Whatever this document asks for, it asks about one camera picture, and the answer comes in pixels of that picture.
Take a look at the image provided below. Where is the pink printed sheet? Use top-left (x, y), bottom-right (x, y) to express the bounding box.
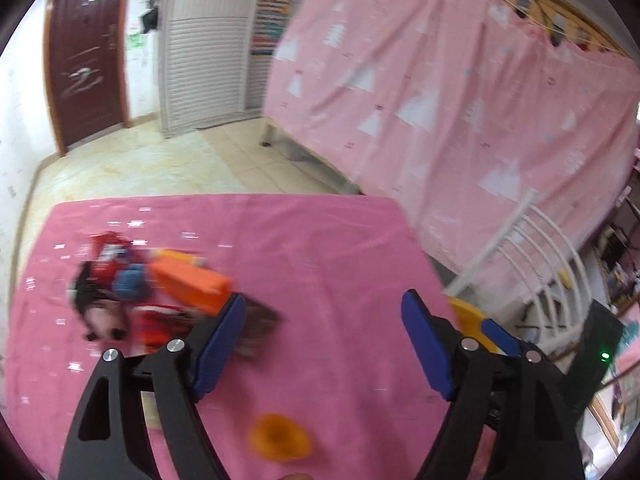
top-left (262, 0), bottom-right (640, 306)

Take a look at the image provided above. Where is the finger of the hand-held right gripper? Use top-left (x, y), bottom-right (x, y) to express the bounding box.
top-left (482, 317), bottom-right (521, 356)

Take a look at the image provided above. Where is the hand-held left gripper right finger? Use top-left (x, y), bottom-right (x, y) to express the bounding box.
top-left (401, 289), bottom-right (586, 480)

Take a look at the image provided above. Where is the colourful wall poster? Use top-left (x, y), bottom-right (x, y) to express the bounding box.
top-left (248, 0), bottom-right (293, 61)

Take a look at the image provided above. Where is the blue wrapper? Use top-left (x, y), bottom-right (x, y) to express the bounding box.
top-left (112, 265), bottom-right (147, 302)

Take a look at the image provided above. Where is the red printed packet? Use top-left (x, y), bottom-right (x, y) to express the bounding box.
top-left (131, 302), bottom-right (202, 357)

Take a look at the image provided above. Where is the pink tablecloth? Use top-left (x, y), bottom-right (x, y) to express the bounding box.
top-left (0, 194), bottom-right (481, 480)

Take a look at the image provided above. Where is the white slatted chair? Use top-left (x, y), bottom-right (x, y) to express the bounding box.
top-left (445, 187), bottom-right (593, 361)

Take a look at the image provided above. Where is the white louvered cabinet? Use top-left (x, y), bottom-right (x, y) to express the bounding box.
top-left (159, 0), bottom-right (273, 138)

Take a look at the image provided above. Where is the dark brown door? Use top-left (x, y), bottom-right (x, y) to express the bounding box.
top-left (44, 0), bottom-right (131, 156)

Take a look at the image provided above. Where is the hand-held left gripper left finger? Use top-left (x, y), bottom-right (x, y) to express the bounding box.
top-left (57, 294), bottom-right (247, 480)

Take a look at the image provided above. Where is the red snack packet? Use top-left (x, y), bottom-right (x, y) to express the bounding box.
top-left (82, 230), bottom-right (137, 286)

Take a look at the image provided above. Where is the grey bed frame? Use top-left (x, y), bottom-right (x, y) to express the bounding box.
top-left (259, 115), bottom-right (362, 196)

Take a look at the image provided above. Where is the yellow bin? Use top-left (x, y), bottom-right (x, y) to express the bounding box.
top-left (446, 296), bottom-right (501, 356)

